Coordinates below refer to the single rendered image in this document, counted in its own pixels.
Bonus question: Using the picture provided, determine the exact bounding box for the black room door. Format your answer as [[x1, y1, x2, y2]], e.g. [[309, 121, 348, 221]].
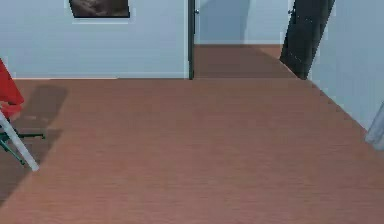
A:
[[279, 0, 336, 81], [187, 0, 196, 80]]

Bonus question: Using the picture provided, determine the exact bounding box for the white table leg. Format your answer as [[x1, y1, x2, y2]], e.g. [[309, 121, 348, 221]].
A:
[[0, 109, 40, 172]]

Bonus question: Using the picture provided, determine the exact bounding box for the red office chair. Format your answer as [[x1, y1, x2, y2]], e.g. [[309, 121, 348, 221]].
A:
[[0, 58, 46, 166]]

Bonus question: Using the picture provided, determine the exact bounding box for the grey furniture leg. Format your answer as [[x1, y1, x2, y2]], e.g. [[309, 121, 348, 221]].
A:
[[364, 101, 384, 152]]

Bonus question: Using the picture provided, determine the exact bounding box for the dark framed wall picture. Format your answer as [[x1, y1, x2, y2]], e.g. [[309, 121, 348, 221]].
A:
[[64, 0, 136, 24]]

